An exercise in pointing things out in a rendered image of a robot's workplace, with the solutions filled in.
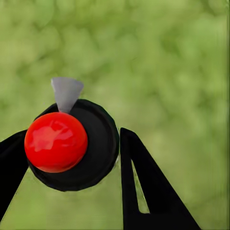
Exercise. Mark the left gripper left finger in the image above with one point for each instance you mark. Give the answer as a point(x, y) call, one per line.
point(13, 166)

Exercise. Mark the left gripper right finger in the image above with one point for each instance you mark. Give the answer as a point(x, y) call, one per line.
point(167, 211)

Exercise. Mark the pesticide atomizer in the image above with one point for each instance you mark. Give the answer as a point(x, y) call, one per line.
point(74, 143)

